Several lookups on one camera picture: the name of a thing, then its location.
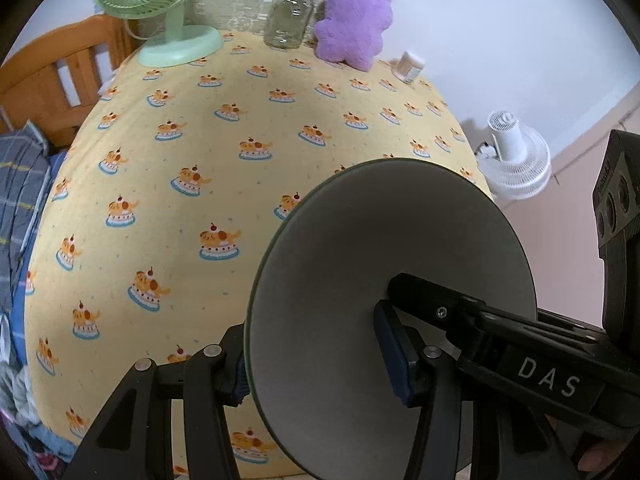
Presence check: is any green leaf bowl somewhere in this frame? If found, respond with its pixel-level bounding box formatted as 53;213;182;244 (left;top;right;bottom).
244;158;537;479

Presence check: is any pile of clothes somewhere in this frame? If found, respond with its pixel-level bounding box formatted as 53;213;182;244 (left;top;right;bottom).
1;362;77;479

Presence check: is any beige door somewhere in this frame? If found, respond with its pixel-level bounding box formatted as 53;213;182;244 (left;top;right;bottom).
499;88;639;326

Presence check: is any white standing fan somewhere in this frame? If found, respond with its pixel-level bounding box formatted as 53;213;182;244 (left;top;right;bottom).
475;110;552;200

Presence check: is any yellow cake print tablecloth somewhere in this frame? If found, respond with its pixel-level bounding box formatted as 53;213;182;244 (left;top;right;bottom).
22;27;497;480

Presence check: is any cotton swab container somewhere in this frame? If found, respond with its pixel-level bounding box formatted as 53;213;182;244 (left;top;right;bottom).
392;51;425;84

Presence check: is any grey plaid pillow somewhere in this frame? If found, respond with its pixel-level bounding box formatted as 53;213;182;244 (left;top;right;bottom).
0;120;51;311

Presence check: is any purple plush toy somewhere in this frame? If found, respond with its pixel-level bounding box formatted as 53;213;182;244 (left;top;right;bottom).
314;0;393;72

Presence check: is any glass jar black lid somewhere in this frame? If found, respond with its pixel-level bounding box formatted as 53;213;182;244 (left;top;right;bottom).
264;0;314;50

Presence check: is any wooden bed headboard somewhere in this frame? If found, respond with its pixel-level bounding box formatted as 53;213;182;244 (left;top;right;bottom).
1;14;140;148

